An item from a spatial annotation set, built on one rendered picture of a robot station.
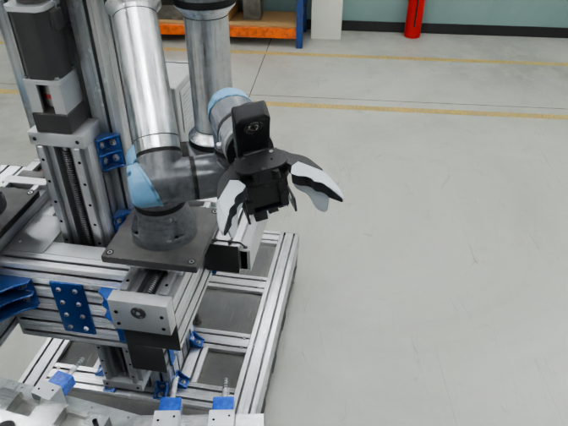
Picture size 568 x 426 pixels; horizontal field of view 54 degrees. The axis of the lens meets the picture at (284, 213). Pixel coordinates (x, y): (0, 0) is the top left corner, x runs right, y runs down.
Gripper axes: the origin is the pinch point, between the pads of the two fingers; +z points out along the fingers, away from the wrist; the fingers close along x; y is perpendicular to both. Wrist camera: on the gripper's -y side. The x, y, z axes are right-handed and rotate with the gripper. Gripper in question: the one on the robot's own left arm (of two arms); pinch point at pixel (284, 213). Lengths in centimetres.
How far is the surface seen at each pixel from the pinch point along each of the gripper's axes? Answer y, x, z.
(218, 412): 56, 17, -15
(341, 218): 156, -64, -179
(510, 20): 179, -336, -423
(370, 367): 153, -39, -80
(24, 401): 52, 54, -30
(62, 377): 56, 48, -36
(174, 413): 55, 25, -17
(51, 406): 51, 48, -25
